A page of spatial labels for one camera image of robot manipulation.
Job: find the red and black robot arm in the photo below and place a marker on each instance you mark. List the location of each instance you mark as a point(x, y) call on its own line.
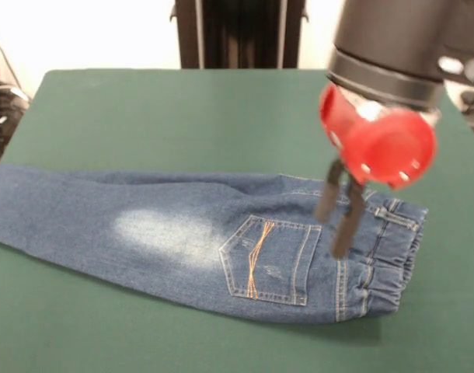
point(400, 46)

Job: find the blue denim jeans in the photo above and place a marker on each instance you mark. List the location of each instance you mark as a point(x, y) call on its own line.
point(182, 233)

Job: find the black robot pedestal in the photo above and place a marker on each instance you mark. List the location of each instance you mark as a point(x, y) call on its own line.
point(241, 35)

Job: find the dark green table cloth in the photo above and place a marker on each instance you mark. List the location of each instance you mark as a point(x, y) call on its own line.
point(182, 116)

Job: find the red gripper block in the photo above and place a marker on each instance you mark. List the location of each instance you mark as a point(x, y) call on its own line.
point(377, 143)

